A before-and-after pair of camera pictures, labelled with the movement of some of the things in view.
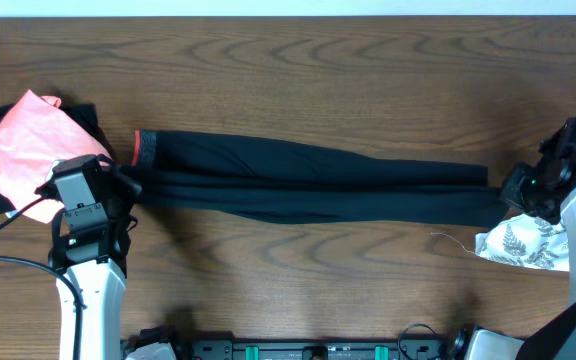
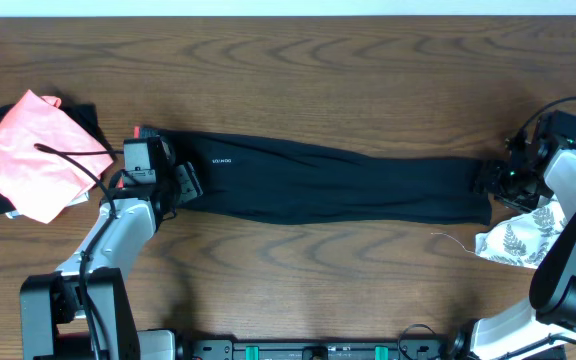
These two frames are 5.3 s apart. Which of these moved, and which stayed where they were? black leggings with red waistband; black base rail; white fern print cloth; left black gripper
Moved: left black gripper
Stayed: black leggings with red waistband; black base rail; white fern print cloth
